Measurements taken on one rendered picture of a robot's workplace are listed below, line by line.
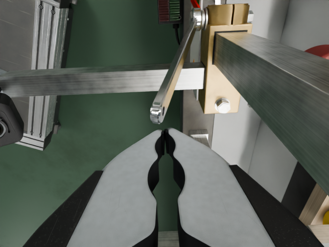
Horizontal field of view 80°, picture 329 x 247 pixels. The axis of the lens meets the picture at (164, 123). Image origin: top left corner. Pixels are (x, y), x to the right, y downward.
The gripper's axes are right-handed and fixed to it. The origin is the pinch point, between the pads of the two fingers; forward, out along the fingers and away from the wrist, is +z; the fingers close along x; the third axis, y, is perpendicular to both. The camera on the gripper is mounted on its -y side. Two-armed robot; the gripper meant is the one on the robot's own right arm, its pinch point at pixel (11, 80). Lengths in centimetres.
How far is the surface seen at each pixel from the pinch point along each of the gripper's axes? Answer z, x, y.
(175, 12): 12.6, -7.5, -25.6
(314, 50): -5.8, -3.6, -40.4
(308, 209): -6, 26, -50
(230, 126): 21, 23, -42
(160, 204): 83, 142, -15
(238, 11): -4.2, -7.9, -31.6
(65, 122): 83, 55, 43
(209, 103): -4.3, 3.2, -29.2
